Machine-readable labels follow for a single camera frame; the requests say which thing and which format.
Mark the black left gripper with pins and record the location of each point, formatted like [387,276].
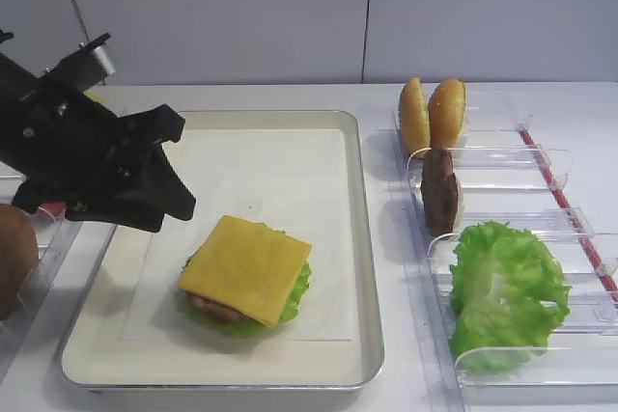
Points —
[75,151]

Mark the yellow cheese slice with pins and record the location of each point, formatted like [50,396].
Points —
[94,97]
[247,267]

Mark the yellow cheese slice in rack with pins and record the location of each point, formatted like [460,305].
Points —
[94,97]

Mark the red tomato slice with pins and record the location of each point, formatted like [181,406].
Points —
[53,209]

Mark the brown meat patty on tray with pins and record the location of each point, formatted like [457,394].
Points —
[214,310]

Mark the brown meat patty in rack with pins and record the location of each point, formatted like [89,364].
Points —
[440,192]

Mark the green lettuce leaf in rack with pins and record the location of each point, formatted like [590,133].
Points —
[509,294]

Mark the white paper tray liner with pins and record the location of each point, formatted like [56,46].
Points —
[292,180]

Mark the clear acrylic left rack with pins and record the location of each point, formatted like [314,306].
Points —
[55,237]

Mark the clear acrylic rack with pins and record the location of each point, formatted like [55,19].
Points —
[503,176]
[55,237]

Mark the cream metal tray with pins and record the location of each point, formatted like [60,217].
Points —
[95,355]

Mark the brown bun half left rack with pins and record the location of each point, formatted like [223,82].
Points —
[19,255]

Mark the tan bun half left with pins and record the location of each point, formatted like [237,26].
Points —
[414,117]

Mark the tan bun half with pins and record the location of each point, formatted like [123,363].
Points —
[446,109]
[414,117]

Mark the tan bun half right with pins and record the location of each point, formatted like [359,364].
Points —
[446,109]

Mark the clear acrylic right rack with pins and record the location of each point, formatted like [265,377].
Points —
[503,176]

